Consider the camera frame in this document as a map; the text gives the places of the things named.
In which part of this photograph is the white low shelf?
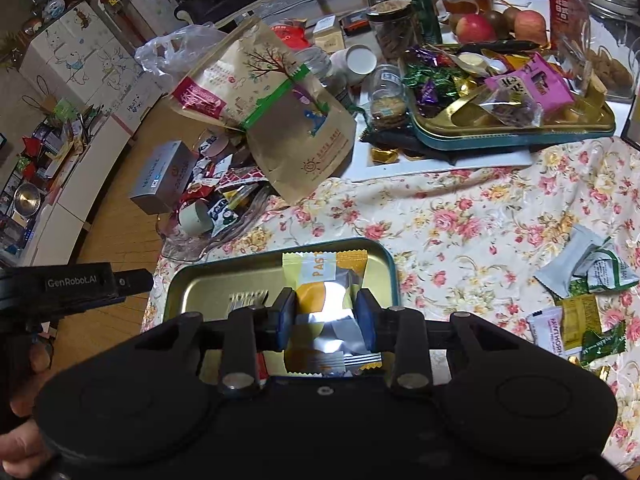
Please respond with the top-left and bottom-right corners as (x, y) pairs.
(0, 110), (137, 267)

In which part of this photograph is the yellow pastry packet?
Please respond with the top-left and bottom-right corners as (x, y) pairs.
(281, 250), (384, 376)

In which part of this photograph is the black zigzag edge packet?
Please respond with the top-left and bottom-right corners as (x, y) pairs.
(361, 125), (426, 154)

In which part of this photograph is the white red label packet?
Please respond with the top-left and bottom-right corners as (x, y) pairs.
(526, 307), (568, 358)

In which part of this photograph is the grey cardboard box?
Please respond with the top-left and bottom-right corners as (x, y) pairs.
(129, 140), (199, 216)

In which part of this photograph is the pile of small snack packets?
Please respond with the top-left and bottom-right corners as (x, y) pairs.
(172, 130), (267, 237)

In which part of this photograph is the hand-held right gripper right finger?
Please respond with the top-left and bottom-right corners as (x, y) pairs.
(354, 289), (509, 397)

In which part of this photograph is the teal tin box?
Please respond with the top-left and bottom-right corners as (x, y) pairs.
(402, 47), (617, 152)

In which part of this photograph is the clear jar of cookies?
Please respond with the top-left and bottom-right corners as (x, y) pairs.
(557, 35), (637, 100)

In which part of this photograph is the red apple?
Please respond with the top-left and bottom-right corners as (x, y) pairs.
(455, 13), (497, 44)
(512, 10), (549, 46)

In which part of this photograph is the green white snack packet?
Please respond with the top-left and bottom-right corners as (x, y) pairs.
(570, 242), (640, 297)

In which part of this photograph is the white cup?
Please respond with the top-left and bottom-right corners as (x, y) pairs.
(344, 44), (378, 87)

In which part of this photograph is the glass dish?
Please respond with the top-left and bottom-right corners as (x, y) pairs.
(155, 157), (273, 263)

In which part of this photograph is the clear plastic bag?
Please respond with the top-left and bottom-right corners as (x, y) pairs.
(134, 21), (231, 88)

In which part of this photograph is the pile of wrapped candies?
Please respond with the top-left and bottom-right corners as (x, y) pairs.
(402, 45), (482, 111)

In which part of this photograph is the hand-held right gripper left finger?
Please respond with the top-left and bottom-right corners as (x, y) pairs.
(127, 287), (299, 399)

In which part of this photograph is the green drink can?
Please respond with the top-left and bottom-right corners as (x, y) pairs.
(400, 0), (444, 46)

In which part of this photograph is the white cabinet with rabbit drawings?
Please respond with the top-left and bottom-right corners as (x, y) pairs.
(17, 0), (166, 136)

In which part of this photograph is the clear brown cookie packet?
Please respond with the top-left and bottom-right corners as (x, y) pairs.
(477, 85), (544, 129)

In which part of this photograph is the olive gold snack packet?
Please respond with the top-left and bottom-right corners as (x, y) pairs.
(559, 294), (603, 356)

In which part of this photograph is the small clear cookie jar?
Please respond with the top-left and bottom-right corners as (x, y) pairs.
(366, 64), (410, 128)

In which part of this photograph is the red label jar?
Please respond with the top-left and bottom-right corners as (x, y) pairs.
(545, 0), (592, 53)

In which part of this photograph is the grey white snack packet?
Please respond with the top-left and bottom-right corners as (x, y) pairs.
(534, 224), (603, 297)

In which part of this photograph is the floral tablecloth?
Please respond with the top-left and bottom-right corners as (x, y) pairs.
(142, 137), (640, 473)

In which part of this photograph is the teal tin tray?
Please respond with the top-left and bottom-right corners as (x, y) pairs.
(162, 236), (399, 377)

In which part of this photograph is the white board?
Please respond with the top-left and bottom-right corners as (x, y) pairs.
(345, 127), (535, 183)

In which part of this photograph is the person's left hand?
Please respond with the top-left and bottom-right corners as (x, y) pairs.
(0, 342), (63, 468)

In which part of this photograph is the pink snack packet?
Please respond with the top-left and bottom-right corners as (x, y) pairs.
(482, 52), (576, 116)

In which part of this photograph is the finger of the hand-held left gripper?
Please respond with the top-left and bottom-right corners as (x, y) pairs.
(116, 269), (154, 297)

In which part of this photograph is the dark green candy packet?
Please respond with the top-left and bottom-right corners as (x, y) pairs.
(580, 321), (628, 366)

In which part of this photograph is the brown paper bag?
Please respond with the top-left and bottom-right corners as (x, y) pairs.
(169, 16), (357, 207)

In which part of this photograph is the glass jar of brown snacks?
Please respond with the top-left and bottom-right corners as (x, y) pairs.
(366, 1), (420, 61)

